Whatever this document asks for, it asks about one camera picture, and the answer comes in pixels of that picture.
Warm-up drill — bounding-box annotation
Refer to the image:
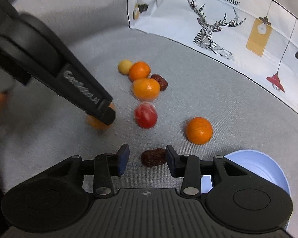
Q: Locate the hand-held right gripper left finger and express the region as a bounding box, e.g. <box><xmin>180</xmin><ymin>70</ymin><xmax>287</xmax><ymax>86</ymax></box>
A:
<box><xmin>50</xmin><ymin>144</ymin><xmax>130</xmax><ymax>197</ymax></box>

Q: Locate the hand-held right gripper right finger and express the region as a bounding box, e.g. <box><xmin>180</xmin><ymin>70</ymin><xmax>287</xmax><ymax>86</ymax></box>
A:
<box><xmin>165</xmin><ymin>145</ymin><xmax>249</xmax><ymax>197</ymax></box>

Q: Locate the light blue plate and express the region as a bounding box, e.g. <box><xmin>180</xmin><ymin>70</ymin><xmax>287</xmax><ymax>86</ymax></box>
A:
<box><xmin>201</xmin><ymin>149</ymin><xmax>291</xmax><ymax>196</ymax></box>

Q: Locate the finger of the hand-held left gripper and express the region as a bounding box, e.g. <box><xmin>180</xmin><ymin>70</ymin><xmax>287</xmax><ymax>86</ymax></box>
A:
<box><xmin>56</xmin><ymin>63</ymin><xmax>116</xmax><ymax>126</ymax></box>

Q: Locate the plastic-wrapped small orange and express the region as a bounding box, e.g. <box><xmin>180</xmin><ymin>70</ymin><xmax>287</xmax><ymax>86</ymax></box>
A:
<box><xmin>131</xmin><ymin>78</ymin><xmax>161</xmax><ymax>102</ymax></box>

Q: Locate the plastic-wrapped red tomato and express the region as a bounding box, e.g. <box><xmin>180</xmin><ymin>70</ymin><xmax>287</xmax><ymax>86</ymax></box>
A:
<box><xmin>134</xmin><ymin>102</ymin><xmax>157</xmax><ymax>129</ymax></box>

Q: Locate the grey bedsheet with printed band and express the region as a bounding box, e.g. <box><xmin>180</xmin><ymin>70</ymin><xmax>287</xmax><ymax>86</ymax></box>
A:
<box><xmin>0</xmin><ymin>0</ymin><xmax>298</xmax><ymax>238</ymax></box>

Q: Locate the small yellow round fruit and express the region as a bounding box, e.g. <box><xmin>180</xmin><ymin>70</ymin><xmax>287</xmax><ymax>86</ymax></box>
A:
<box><xmin>118</xmin><ymin>59</ymin><xmax>133</xmax><ymax>75</ymax></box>

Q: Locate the dried red date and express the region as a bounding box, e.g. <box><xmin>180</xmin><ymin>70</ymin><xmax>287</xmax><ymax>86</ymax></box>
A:
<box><xmin>141</xmin><ymin>148</ymin><xmax>167</xmax><ymax>167</ymax></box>
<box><xmin>150</xmin><ymin>74</ymin><xmax>168</xmax><ymax>91</ymax></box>

